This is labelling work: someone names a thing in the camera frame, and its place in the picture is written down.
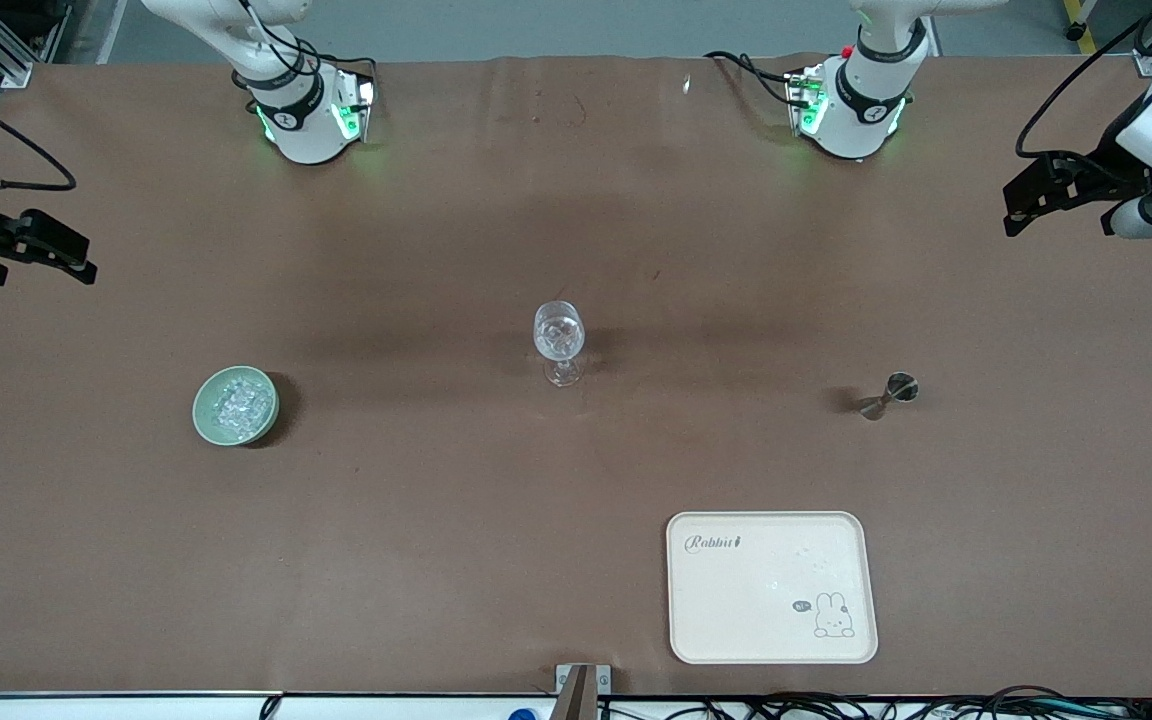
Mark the cream tray with rabbit print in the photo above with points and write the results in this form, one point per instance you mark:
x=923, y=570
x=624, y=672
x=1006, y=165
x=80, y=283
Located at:
x=756, y=600

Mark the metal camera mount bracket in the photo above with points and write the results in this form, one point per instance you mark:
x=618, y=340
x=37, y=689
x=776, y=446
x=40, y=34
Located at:
x=583, y=690

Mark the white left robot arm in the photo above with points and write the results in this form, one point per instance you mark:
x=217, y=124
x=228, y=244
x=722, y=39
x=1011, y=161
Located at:
x=866, y=100

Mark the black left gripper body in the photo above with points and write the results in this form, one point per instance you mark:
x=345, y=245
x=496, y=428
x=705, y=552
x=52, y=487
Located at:
x=1112, y=171

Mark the black caster wheel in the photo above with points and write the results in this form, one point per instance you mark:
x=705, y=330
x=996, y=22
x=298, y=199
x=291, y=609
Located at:
x=1075, y=32

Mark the clear wine glass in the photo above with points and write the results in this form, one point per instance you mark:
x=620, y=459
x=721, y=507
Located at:
x=560, y=335

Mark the green ceramic bowl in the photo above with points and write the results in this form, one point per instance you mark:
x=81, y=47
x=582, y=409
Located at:
x=204, y=420

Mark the clear ice cube pile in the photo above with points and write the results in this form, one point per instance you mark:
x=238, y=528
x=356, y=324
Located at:
x=242, y=405

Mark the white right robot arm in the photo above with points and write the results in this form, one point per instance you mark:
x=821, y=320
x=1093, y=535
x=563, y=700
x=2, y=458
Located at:
x=301, y=130

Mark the brown table cover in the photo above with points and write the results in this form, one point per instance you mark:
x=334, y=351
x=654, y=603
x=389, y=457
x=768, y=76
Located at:
x=536, y=500

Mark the steel double jigger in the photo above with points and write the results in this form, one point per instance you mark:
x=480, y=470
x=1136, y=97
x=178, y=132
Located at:
x=886, y=397

